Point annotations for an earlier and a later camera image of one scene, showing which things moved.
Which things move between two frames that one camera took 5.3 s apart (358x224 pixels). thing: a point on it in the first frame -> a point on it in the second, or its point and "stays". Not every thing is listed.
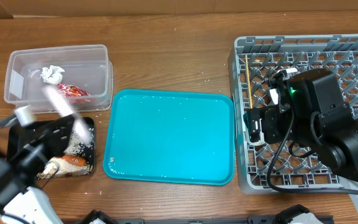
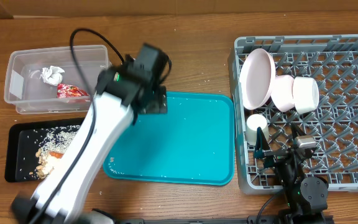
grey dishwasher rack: x=283 y=166 stays
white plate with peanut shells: x=65 y=111 -> x=257 y=78
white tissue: x=52 y=74 stays
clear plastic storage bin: x=82 y=74 stays
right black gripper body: x=274 y=124 -> x=287 y=172
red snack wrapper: x=67 y=90 stays
